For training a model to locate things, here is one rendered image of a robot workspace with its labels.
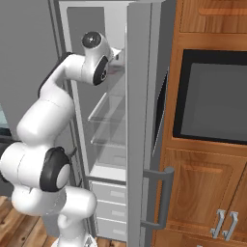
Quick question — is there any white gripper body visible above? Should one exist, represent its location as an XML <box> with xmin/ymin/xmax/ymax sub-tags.
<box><xmin>112</xmin><ymin>47</ymin><xmax>127</xmax><ymax>69</ymax></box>

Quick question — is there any grey fridge door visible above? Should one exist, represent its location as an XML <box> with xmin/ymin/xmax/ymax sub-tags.
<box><xmin>125</xmin><ymin>0</ymin><xmax>178</xmax><ymax>247</ymax></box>

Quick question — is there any glass fridge shelf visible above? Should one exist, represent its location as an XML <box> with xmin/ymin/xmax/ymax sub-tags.
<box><xmin>90</xmin><ymin>122</ymin><xmax>127</xmax><ymax>148</ymax></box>
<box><xmin>87</xmin><ymin>92</ymin><xmax>127</xmax><ymax>124</ymax></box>

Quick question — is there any grey fridge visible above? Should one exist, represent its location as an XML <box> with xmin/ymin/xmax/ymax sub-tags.
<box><xmin>47</xmin><ymin>0</ymin><xmax>168</xmax><ymax>243</ymax></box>

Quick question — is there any white fridge drawer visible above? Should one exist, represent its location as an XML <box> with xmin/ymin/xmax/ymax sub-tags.
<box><xmin>90</xmin><ymin>180</ymin><xmax>127</xmax><ymax>206</ymax></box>
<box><xmin>96</xmin><ymin>217</ymin><xmax>127</xmax><ymax>242</ymax></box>
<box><xmin>95</xmin><ymin>200</ymin><xmax>127</xmax><ymax>224</ymax></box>

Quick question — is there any black built-in oven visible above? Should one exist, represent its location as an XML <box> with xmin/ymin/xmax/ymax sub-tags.
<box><xmin>172</xmin><ymin>48</ymin><xmax>247</xmax><ymax>146</ymax></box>

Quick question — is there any wooden cupboard door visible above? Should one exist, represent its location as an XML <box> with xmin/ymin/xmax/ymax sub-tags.
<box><xmin>229</xmin><ymin>167</ymin><xmax>247</xmax><ymax>247</ymax></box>
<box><xmin>159</xmin><ymin>148</ymin><xmax>247</xmax><ymax>239</ymax></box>
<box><xmin>178</xmin><ymin>0</ymin><xmax>247</xmax><ymax>34</ymax></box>

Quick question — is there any grey fridge door handle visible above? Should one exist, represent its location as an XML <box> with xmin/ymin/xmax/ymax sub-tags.
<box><xmin>140</xmin><ymin>166</ymin><xmax>176</xmax><ymax>232</ymax></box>

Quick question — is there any silver cupboard handle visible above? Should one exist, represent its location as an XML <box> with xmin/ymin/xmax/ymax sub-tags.
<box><xmin>209</xmin><ymin>208</ymin><xmax>227</xmax><ymax>239</ymax></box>
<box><xmin>222</xmin><ymin>210</ymin><xmax>240</xmax><ymax>242</ymax></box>

